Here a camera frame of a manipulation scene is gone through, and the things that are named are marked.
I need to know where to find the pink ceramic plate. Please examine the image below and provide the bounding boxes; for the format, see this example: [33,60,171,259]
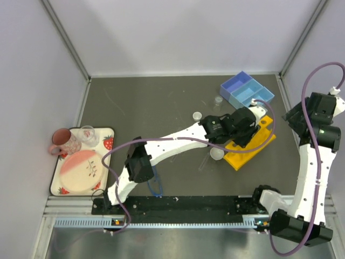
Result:
[59,150,104,194]

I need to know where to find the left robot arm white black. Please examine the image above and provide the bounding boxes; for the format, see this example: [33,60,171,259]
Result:
[103,105,267,214]

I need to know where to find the yellow test tube rack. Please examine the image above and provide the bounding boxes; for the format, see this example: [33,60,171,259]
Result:
[223,115,276,171]

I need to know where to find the grey slotted cable duct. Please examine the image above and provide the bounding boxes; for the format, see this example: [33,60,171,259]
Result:
[54,217,269,230]

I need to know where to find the pink patterned mug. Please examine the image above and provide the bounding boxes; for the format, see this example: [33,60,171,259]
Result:
[48,128,82,156]

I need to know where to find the small white plastic cup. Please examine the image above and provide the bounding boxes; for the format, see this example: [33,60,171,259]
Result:
[192,112,202,121]

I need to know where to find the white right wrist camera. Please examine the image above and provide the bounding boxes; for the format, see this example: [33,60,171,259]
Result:
[329,87,345,117]

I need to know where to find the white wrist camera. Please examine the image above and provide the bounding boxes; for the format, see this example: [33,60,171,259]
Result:
[329,87,345,117]
[249,98,267,124]

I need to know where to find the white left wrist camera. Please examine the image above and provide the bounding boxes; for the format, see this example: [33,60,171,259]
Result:
[249,98,267,124]

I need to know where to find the white round dish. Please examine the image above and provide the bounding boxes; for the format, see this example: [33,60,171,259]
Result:
[210,147,225,161]

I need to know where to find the clear drinking glass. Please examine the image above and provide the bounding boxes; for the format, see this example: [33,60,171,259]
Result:
[77,125,99,147]

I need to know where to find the three-compartment blue organizer box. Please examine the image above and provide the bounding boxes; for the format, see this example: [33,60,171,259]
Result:
[219,71,275,109]

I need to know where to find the blue safety glasses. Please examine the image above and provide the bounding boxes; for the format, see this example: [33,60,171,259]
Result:
[147,166,163,197]

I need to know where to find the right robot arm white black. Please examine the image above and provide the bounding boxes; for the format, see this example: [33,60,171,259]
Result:
[251,92,344,247]

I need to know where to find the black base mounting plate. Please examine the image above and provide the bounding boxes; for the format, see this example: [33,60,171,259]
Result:
[91,195,256,224]

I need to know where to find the clear glass test tube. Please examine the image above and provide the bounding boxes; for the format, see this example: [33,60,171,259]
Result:
[198,153,210,172]

